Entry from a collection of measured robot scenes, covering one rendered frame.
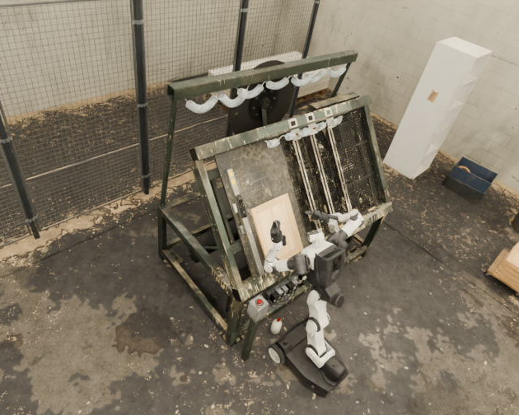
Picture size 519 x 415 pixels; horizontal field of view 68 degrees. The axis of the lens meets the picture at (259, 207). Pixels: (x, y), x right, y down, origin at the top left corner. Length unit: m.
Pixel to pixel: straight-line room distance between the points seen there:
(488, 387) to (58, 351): 4.16
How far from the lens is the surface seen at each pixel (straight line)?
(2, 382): 4.15
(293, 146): 3.59
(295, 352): 3.92
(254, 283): 3.35
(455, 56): 6.23
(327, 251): 3.06
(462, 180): 7.01
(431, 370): 4.60
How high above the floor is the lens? 3.54
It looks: 41 degrees down
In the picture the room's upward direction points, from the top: 12 degrees clockwise
